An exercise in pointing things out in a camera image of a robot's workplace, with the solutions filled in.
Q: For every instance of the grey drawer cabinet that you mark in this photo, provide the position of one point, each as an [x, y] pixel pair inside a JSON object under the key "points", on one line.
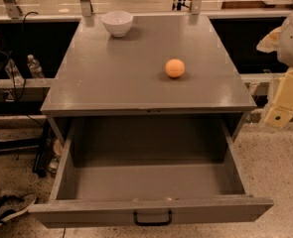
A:
{"points": [[105, 75]]}

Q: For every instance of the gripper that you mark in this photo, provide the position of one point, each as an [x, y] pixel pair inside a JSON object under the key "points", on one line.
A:
{"points": [[282, 110]]}

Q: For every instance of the grey sneaker with black laces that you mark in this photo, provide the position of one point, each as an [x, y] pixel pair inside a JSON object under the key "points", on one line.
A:
{"points": [[12, 206]]}

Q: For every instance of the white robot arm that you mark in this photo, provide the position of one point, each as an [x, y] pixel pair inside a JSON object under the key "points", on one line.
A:
{"points": [[280, 40]]}

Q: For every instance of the grey top drawer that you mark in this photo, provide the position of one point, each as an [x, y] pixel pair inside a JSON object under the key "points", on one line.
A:
{"points": [[113, 166]]}

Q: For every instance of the black top drawer handle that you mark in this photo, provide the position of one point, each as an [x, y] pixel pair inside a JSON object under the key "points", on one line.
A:
{"points": [[152, 219]]}

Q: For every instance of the clear plastic water bottle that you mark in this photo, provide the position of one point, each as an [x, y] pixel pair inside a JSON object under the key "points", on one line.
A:
{"points": [[35, 67]]}

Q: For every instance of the orange ball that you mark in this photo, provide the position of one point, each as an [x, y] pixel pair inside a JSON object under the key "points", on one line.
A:
{"points": [[175, 68]]}

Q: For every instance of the white ceramic bowl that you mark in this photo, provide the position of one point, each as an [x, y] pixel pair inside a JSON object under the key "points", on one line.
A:
{"points": [[117, 23]]}

